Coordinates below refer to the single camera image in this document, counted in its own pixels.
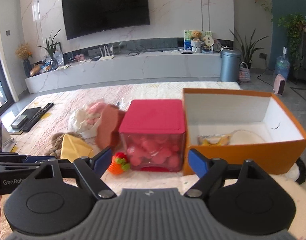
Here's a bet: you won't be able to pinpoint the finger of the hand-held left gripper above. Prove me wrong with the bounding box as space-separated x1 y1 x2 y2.
0 152 56 164
0 164 47 174

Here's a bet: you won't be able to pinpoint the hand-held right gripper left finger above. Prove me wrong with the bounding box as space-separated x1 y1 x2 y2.
34 147 117 200

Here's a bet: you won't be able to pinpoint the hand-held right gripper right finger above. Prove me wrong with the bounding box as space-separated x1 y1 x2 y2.
183 149 265 198

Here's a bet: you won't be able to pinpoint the white paper wrap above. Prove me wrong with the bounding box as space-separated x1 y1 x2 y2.
68 109 103 140

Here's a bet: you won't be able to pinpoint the orange cardboard box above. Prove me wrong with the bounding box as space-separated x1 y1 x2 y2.
182 88 306 177

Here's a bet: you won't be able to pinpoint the orange knitted strawberry toy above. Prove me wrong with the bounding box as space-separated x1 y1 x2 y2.
107 152 131 174

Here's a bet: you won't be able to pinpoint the brown felt piece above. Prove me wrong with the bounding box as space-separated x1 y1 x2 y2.
96 104 126 153

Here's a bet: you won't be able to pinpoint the yellow cloth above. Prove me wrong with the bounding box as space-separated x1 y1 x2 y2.
60 134 95 163

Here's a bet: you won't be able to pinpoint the white round pad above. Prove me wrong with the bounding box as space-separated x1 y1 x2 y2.
229 129 265 145

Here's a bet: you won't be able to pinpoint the clear box with red lid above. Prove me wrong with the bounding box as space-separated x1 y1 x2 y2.
119 99 186 173

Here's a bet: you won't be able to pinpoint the cream embroidered blanket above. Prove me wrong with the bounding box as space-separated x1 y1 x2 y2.
0 81 243 240

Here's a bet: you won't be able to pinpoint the dark framed sliding door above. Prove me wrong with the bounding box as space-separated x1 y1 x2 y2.
0 0 14 117

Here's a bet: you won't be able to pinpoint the brown wooden bowl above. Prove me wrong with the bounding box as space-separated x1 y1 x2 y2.
30 64 45 77

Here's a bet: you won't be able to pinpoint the dark vase with yellow flowers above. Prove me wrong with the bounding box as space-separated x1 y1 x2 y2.
15 44 33 77

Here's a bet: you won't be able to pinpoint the white marble television console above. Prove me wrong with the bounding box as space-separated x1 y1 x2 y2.
25 49 222 93

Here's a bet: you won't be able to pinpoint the white router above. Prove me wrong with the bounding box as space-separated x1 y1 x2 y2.
98 44 115 61

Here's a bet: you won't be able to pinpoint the pastel woven basket bag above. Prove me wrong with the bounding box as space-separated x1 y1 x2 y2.
239 62 251 83

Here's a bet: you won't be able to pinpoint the clear plastic bottle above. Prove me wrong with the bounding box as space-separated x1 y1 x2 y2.
54 50 65 67

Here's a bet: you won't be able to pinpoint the white plush cushion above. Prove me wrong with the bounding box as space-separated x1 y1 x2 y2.
268 157 306 240

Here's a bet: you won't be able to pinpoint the grey blue trash can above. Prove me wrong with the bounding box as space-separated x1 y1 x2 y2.
220 49 242 82

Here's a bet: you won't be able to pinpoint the green plant in glass vase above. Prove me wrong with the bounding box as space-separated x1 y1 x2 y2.
38 29 61 69

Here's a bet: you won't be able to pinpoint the pink space heater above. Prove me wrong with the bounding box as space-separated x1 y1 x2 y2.
272 74 286 95

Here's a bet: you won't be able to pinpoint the teddy bear bouquet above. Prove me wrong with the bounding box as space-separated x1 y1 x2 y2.
190 31 203 54

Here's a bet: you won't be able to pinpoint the beige round hand fan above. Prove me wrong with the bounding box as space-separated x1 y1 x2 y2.
202 35 215 51

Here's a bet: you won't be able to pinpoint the tall leafy floor plant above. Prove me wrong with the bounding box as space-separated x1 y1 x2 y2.
229 29 266 69

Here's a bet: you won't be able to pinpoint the green picture board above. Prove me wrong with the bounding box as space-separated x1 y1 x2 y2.
184 30 213 53

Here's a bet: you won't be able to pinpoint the blue water jug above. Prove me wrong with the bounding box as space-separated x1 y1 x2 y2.
275 47 291 80

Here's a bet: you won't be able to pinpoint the bushy green plant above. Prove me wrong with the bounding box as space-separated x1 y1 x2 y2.
278 14 306 70

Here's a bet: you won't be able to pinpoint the beige braided rope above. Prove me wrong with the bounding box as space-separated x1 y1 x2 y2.
44 132 81 159

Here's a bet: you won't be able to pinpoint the black floor cable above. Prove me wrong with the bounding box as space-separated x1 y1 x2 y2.
250 67 276 86

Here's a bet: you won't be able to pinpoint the black cables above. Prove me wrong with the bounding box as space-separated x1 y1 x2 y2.
128 45 163 55

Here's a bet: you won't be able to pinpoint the black wall television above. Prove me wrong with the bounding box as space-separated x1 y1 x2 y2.
62 0 150 40

